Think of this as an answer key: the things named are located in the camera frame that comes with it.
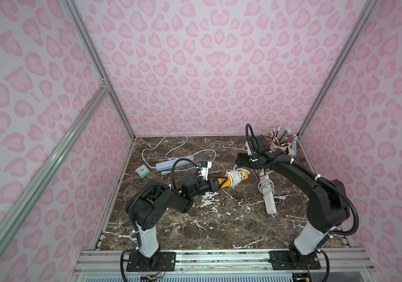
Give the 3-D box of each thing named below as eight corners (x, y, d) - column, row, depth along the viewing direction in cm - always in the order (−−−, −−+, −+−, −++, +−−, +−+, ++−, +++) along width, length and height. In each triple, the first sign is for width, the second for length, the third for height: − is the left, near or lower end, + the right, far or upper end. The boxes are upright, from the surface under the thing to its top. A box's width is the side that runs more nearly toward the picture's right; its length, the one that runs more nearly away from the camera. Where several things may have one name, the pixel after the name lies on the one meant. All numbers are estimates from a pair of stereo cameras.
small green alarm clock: (136, 172, 104) (134, 169, 102) (144, 166, 107) (143, 163, 105) (142, 179, 101) (140, 176, 99) (151, 173, 104) (149, 170, 102)
